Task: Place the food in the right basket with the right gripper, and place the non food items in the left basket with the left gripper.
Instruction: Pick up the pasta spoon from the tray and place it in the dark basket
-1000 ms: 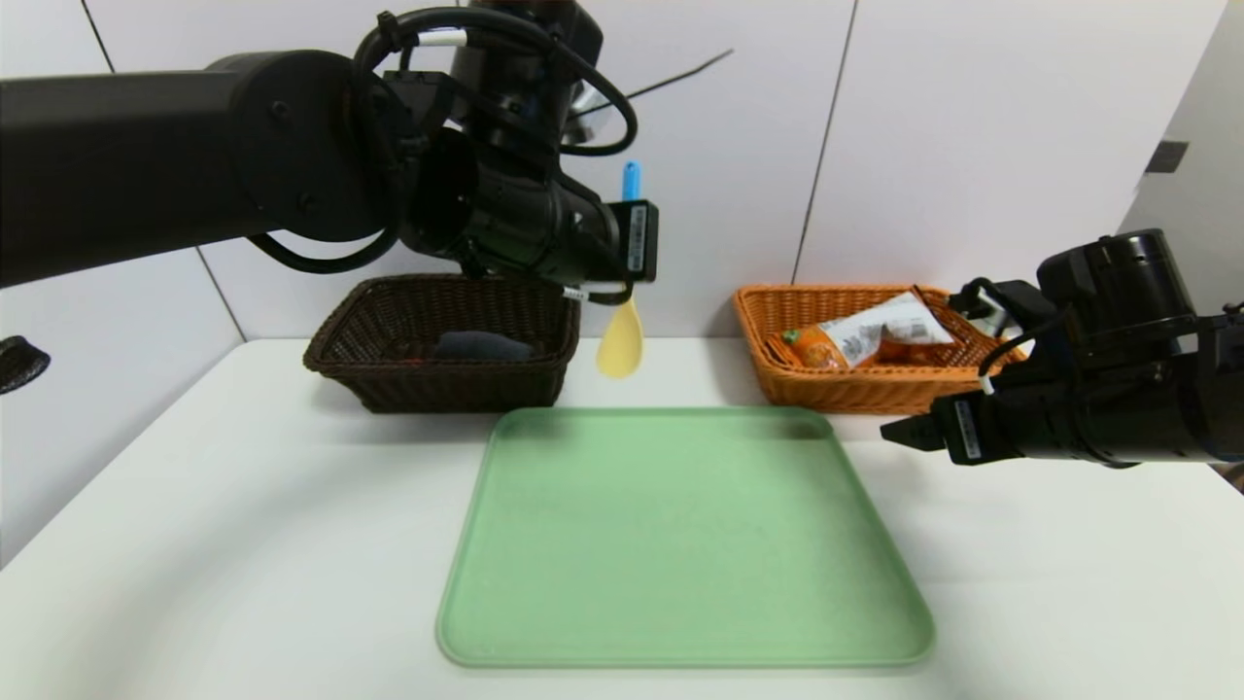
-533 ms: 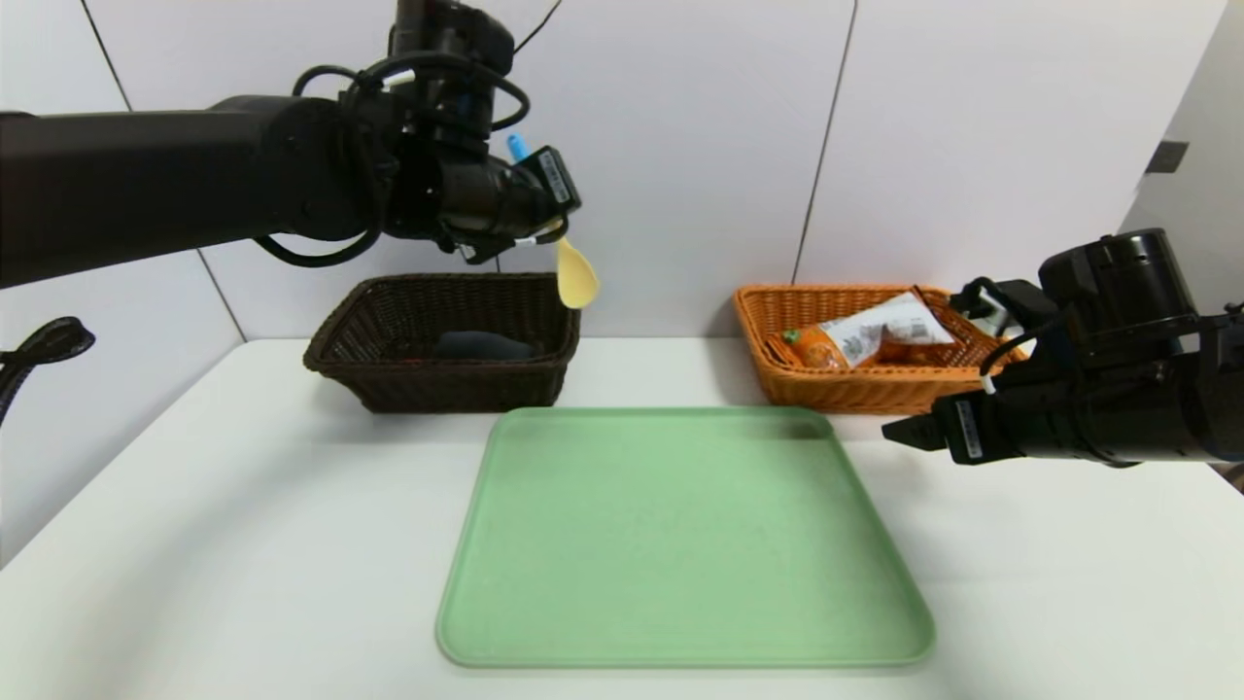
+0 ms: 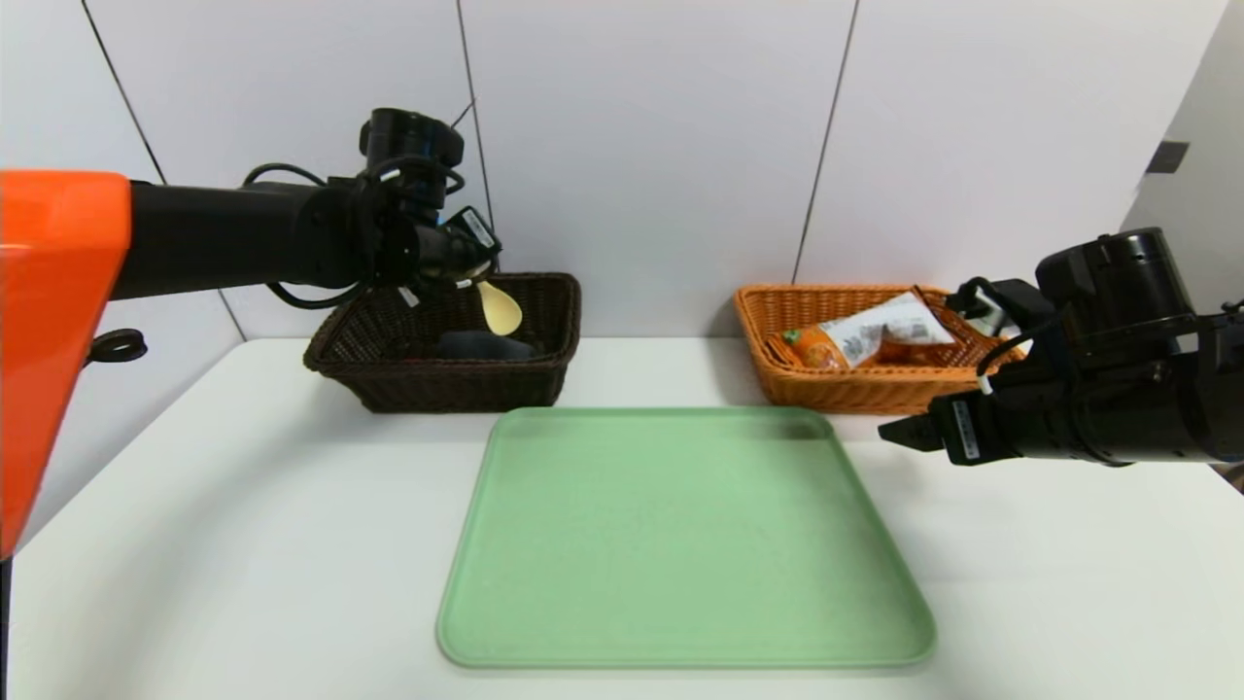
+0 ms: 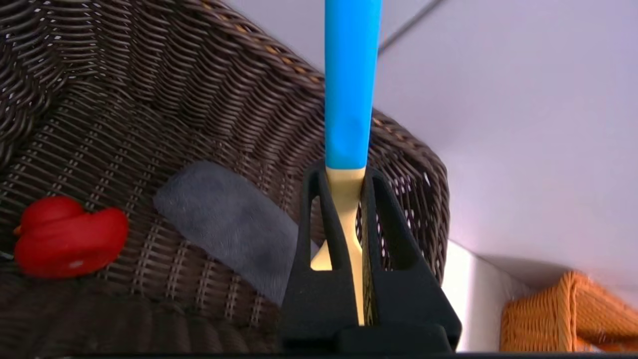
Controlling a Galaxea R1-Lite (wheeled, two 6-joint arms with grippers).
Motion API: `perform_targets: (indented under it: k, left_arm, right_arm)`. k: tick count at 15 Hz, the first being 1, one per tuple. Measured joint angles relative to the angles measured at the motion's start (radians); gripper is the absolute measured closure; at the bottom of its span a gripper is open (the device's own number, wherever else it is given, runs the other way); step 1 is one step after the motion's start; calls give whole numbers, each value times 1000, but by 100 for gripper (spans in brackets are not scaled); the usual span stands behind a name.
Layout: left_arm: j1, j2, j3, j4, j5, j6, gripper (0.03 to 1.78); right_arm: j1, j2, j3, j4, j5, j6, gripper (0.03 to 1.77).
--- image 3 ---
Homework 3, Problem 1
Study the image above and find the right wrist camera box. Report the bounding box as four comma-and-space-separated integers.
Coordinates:
945, 277, 1053, 339

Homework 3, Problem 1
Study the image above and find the orange and silver snack bag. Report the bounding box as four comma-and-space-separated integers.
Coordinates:
777, 285, 963, 370

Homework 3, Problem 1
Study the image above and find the dark brown wicker basket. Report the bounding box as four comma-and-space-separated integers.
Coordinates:
303, 272, 582, 414

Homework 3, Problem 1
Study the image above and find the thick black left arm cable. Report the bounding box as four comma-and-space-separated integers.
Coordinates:
241, 162, 375, 311

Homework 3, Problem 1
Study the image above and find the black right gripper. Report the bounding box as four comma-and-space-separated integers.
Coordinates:
878, 372, 1077, 467

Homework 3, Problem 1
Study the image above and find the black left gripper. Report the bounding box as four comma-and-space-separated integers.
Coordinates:
415, 205, 503, 288

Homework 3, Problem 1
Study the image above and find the black looped shoulder cable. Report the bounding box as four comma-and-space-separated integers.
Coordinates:
86, 329, 149, 366

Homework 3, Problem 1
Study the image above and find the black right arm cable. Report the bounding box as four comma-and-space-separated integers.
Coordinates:
957, 277, 1065, 395

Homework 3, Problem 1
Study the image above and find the dark grey towel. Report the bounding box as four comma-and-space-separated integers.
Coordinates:
434, 330, 538, 364

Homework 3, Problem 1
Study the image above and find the light green plastic tray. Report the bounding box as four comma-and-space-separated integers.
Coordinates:
436, 406, 937, 670

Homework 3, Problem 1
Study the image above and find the yellow spoon with blue handle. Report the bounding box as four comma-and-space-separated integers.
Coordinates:
475, 279, 524, 337

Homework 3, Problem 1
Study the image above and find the orange wicker basket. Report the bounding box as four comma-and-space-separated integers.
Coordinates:
734, 284, 1021, 417

